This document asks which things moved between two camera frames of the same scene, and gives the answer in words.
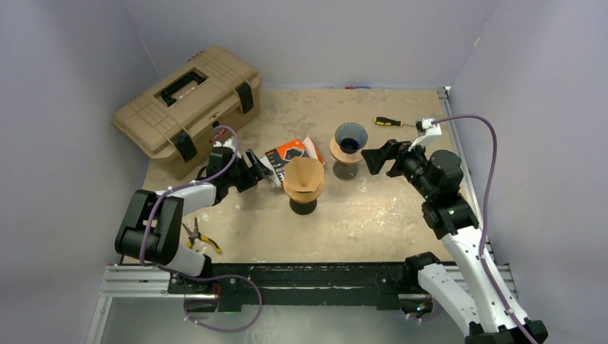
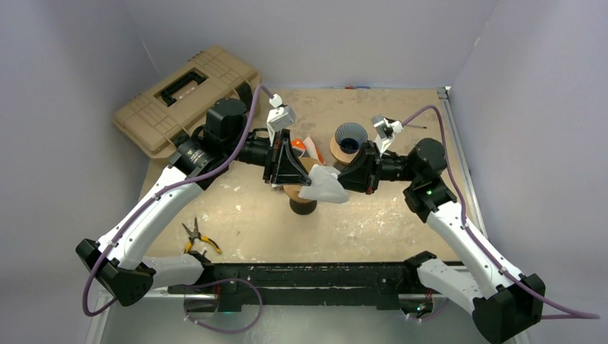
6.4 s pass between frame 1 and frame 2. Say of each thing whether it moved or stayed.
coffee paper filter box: stayed
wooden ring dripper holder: stayed
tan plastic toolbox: stayed
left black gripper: moved
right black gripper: moved
